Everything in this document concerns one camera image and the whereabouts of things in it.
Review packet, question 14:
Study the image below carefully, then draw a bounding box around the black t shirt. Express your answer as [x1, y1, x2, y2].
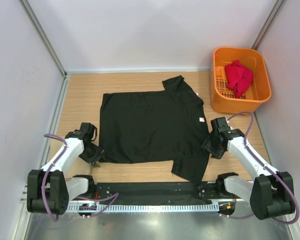
[99, 75, 209, 184]

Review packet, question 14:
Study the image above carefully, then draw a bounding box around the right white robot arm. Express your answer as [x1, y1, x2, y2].
[202, 117, 300, 224]

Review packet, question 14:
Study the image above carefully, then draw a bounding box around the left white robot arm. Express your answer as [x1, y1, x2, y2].
[26, 122, 105, 216]

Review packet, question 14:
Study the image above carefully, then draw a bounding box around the brown cardboard sheet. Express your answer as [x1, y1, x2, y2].
[49, 139, 92, 181]

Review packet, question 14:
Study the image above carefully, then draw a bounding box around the orange plastic basket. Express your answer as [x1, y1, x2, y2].
[210, 47, 272, 114]

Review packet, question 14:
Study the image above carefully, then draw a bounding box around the red t shirt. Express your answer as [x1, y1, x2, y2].
[224, 60, 254, 99]

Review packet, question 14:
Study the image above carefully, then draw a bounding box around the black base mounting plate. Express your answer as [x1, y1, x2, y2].
[91, 181, 234, 205]

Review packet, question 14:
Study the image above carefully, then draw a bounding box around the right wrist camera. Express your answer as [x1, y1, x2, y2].
[210, 117, 231, 135]

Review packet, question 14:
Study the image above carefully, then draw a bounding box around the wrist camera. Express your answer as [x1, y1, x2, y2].
[210, 117, 231, 135]
[79, 122, 98, 142]

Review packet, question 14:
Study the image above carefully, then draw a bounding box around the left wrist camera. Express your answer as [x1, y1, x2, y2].
[79, 122, 98, 142]

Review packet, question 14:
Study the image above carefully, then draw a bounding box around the aluminium front frame rail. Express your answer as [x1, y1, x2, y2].
[19, 179, 295, 204]

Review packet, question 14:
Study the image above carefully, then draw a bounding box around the white slotted cable duct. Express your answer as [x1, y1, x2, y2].
[66, 202, 220, 214]

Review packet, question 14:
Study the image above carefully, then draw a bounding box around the left aluminium corner post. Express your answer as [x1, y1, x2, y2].
[19, 0, 68, 77]

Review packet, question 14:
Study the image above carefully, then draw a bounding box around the aluminium corner post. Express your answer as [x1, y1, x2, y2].
[19, 0, 68, 77]
[251, 0, 287, 50]

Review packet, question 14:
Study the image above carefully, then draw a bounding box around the right aluminium corner post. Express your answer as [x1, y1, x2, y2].
[251, 0, 287, 50]

